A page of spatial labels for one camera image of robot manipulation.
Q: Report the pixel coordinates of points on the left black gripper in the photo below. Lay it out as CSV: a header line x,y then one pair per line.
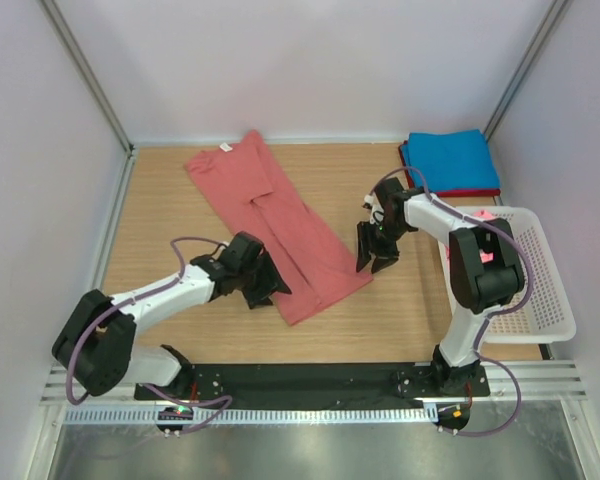
x,y
259,297

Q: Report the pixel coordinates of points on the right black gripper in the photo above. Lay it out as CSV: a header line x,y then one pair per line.
x,y
364,244

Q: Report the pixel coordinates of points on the salmon pink t-shirt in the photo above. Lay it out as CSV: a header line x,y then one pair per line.
x,y
249,191

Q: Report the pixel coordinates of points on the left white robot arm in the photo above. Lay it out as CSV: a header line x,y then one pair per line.
x,y
97,345

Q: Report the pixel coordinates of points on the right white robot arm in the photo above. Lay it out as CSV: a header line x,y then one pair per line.
x,y
485,267

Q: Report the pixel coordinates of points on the folded red t-shirt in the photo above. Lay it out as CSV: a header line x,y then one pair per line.
x,y
455,194

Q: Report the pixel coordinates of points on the bright pink t-shirt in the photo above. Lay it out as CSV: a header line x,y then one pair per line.
x,y
482,215

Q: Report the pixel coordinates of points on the folded blue t-shirt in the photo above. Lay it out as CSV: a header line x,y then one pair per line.
x,y
467,136

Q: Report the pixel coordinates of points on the white plastic basket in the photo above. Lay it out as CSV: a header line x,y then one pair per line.
x,y
547,316

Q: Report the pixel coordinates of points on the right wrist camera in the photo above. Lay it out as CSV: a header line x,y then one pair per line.
x,y
375,209

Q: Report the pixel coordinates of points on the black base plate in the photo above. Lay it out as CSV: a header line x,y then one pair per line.
x,y
283,383

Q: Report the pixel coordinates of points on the white slotted cable duct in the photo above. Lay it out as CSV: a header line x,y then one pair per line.
x,y
164,415

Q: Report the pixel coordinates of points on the aluminium frame rail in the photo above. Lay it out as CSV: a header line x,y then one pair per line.
x,y
538,380

